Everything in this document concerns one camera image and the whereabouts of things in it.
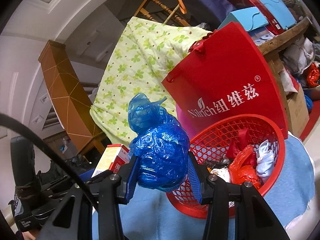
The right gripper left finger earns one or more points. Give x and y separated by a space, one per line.
115 189

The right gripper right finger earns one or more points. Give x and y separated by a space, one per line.
209 189

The red yellow cardboard box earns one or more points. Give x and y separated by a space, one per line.
114 156

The blue plastic bag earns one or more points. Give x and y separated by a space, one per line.
161 144

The red plastic bag in basket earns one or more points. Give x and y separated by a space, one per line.
240 171

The red plastic mesh basket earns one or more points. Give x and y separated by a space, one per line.
238 140

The magenta pillow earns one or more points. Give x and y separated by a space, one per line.
188 120

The orange wooden column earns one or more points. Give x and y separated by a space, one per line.
69 98

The red Nilrich paper bag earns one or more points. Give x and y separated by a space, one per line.
225 75

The green clover print quilt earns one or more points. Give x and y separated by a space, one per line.
145 53

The wooden round shelf table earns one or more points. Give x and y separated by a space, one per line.
271 50

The red bag on floor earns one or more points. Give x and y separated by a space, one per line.
312 75

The light blue shoe box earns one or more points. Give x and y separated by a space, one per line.
250 18

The navy fabric bag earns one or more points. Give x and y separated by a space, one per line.
212 12

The dark red gift box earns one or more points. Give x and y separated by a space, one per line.
273 25

